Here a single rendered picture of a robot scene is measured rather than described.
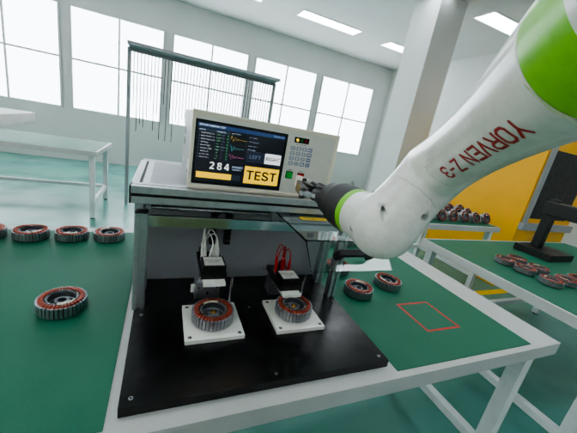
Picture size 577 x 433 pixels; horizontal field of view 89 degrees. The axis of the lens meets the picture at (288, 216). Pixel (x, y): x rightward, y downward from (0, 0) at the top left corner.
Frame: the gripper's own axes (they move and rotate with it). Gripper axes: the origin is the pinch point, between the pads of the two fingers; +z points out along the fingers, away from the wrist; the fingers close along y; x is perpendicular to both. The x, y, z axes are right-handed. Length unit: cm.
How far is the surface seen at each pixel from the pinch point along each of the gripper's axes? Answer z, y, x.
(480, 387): 11, 153, -118
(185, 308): 2.7, -27.3, -39.6
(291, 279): 1.6, 3.3, -30.9
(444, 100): 441, 511, 132
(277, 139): 9.6, -5.5, 10.0
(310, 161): 9.7, 6.2, 5.0
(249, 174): 9.7, -12.3, -1.0
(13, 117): 54, -81, 2
